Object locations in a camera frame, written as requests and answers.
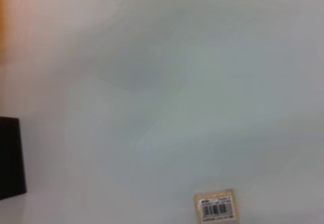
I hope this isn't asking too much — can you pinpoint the yellow plastic bin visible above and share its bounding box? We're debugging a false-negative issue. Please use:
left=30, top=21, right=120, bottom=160
left=0, top=0, right=7, bottom=49

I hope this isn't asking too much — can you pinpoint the black mesh pen holder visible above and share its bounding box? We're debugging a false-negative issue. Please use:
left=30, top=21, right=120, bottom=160
left=0, top=116, right=27, bottom=201

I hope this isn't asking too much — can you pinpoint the beige eraser with barcode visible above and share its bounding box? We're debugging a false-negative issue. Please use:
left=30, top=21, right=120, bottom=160
left=194, top=188, right=241, bottom=224

